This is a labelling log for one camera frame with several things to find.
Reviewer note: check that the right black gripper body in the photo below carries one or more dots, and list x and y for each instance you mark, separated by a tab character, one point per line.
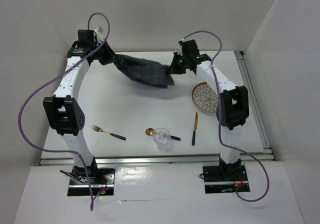
179	65

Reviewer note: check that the dark grey checked napkin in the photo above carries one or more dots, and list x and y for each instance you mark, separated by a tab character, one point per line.
144	71

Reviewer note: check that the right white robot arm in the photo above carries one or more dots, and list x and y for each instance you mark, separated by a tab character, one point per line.
233	102

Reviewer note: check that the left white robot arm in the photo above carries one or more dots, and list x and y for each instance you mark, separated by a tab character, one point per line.
63	112

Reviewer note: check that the floral patterned ceramic plate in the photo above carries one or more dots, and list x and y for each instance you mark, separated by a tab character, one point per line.
205	98

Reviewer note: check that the clear drinking glass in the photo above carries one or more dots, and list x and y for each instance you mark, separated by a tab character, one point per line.
162	139

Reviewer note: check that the gold knife green handle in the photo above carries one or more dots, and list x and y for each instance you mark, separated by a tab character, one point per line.
193	142

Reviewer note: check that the gold fork green handle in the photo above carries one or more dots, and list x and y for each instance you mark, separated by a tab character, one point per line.
100	130

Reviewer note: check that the gold spoon green handle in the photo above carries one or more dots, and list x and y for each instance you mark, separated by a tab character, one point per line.
150	131

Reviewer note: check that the aluminium right side rail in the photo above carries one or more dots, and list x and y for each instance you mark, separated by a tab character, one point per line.
267	149

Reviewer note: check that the aluminium rail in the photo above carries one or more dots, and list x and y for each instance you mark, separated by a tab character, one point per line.
158	159
267	149

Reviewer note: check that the aluminium front rail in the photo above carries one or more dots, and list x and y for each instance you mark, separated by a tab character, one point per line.
158	159

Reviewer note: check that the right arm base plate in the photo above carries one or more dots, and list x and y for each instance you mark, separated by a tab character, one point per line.
216	183

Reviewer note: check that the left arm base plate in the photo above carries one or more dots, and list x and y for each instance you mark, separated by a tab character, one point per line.
102	183

